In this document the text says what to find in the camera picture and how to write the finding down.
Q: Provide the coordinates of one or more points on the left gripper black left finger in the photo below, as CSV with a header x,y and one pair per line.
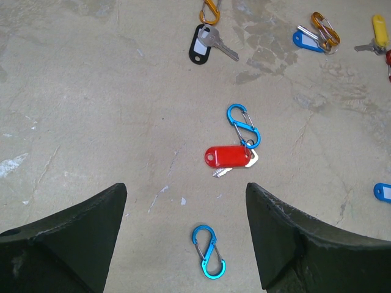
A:
x,y
69,251

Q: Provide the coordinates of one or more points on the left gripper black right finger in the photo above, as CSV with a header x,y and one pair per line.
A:
x,y
296,252

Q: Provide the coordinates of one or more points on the light-blue S carabiner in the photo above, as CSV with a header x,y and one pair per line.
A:
x,y
205,257

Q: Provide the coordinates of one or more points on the silver key with blue tag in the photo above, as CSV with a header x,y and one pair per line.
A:
x,y
382,192

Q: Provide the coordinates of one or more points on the silver key with red tag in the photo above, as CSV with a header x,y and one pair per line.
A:
x,y
225,158

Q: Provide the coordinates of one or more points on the teal S carabiner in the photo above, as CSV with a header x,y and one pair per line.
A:
x,y
247,125

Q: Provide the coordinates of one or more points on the silver key with dark-blue tag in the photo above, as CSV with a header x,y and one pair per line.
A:
x,y
304,38

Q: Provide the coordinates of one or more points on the red S carabiner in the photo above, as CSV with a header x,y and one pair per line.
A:
x,y
388,62

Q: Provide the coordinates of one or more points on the orange S carabiner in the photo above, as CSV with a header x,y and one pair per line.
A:
x,y
328,36
214,8

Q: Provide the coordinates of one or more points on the silver key with yellow tag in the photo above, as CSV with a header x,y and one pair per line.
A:
x,y
381,40

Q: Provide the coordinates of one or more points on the silver key with black tag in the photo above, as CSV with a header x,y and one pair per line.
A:
x,y
206,37

